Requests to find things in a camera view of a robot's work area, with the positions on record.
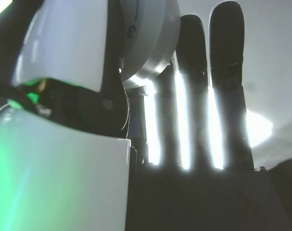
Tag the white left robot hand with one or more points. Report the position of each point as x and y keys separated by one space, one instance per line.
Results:
x=208 y=197

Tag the grey tape measure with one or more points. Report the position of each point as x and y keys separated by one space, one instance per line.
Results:
x=155 y=36

